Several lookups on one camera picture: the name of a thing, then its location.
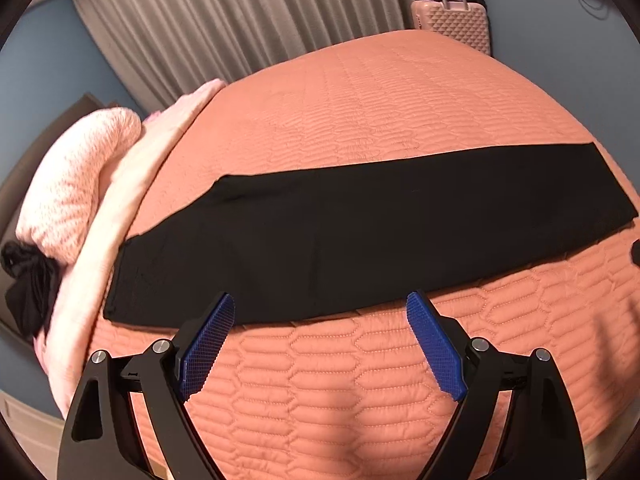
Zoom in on pale pink blanket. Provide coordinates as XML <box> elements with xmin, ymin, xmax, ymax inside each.
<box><xmin>32</xmin><ymin>78</ymin><xmax>226</xmax><ymax>411</ymax></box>

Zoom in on grey pleated curtain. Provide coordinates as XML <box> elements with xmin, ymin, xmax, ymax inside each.
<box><xmin>70</xmin><ymin>0</ymin><xmax>418</xmax><ymax>113</ymax></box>

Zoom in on black pants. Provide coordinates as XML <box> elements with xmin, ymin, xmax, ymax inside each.
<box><xmin>102</xmin><ymin>141</ymin><xmax>640</xmax><ymax>330</ymax></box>

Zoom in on orange quilted bedspread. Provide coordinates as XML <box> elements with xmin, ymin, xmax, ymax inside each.
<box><xmin>62</xmin><ymin>27</ymin><xmax>640</xmax><ymax>480</ymax></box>

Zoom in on pink hard-shell suitcase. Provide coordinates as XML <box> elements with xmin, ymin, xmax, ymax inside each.
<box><xmin>410</xmin><ymin>0</ymin><xmax>493</xmax><ymax>58</ymax></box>

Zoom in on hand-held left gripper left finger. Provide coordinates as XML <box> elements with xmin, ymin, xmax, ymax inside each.
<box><xmin>56</xmin><ymin>291</ymin><xmax>237</xmax><ymax>480</ymax></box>

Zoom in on light pink pillow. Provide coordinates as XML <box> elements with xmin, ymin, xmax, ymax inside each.
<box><xmin>15</xmin><ymin>107</ymin><xmax>143</xmax><ymax>266</ymax></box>

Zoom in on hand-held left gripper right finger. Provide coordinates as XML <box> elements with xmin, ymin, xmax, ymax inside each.
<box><xmin>405</xmin><ymin>290</ymin><xmax>587</xmax><ymax>480</ymax></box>

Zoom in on black crumpled cloth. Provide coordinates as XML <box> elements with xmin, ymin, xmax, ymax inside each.
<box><xmin>0</xmin><ymin>240</ymin><xmax>61</xmax><ymax>338</ymax></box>

